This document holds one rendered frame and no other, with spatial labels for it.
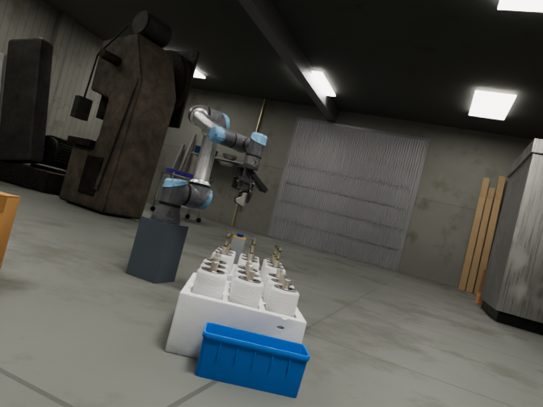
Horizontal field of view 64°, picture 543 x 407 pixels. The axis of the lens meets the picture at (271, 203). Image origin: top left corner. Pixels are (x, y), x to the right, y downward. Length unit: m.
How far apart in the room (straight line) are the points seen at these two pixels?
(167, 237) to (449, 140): 8.53
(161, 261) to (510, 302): 3.72
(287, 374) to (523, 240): 4.03
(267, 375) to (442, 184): 8.93
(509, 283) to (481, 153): 5.47
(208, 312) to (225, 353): 0.16
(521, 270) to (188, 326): 4.10
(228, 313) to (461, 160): 9.02
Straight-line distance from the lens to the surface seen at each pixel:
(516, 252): 5.02
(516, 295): 5.02
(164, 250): 2.20
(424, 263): 9.83
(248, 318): 1.33
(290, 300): 1.36
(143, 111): 5.33
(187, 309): 1.33
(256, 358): 1.23
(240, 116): 11.38
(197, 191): 2.30
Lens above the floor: 0.46
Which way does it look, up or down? 2 degrees up
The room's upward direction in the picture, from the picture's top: 14 degrees clockwise
